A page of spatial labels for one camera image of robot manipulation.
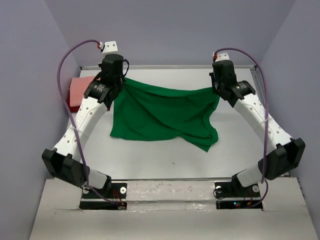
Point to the pink t shirt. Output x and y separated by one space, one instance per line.
77 89

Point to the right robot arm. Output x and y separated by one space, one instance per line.
281 152

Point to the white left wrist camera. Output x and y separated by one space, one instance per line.
109 47

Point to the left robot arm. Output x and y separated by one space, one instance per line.
65 160

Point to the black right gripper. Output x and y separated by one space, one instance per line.
212 74

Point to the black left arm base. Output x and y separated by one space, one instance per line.
113 200

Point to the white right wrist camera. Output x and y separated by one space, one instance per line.
220 56

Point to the dark red t shirt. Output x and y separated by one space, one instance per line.
72 109

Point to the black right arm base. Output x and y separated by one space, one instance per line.
241 199

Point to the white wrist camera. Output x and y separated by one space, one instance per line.
109 47
220 56

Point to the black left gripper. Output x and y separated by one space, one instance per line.
123 78

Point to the green t shirt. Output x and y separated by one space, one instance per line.
149 113

